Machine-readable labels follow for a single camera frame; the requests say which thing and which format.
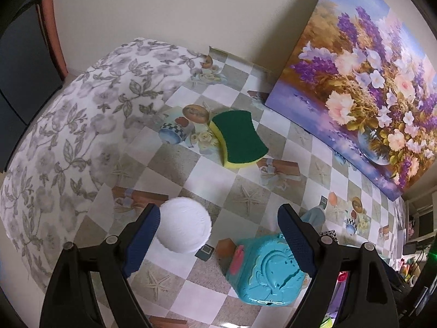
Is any teal plastic lidded container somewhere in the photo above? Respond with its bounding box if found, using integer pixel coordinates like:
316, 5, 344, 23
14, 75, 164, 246
225, 233, 316, 306

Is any white plastic bottle green label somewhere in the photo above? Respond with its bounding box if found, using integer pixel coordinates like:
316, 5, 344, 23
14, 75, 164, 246
156, 197, 211, 254

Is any grey floral tablecloth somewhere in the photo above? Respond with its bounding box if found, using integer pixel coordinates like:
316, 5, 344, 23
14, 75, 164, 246
0, 38, 209, 291

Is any white shelf unit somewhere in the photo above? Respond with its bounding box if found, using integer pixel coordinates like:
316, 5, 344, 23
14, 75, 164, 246
403, 193, 437, 257

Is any floral painting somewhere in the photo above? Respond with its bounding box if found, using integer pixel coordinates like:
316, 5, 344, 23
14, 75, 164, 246
264, 0, 437, 201

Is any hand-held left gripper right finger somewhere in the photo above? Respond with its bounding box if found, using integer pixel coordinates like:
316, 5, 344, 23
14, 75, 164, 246
277, 204, 400, 328

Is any green yellow sponge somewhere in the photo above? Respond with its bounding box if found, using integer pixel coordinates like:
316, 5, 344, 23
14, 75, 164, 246
209, 110, 269, 169

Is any checkered printed tablecloth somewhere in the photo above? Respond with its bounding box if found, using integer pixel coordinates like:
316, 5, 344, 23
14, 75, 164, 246
92, 46, 410, 328

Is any reddish brown wooden post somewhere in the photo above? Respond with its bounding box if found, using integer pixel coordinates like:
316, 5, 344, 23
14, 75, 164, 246
36, 0, 69, 81

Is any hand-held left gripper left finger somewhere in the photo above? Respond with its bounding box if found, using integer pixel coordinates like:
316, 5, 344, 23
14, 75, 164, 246
39, 203, 162, 328

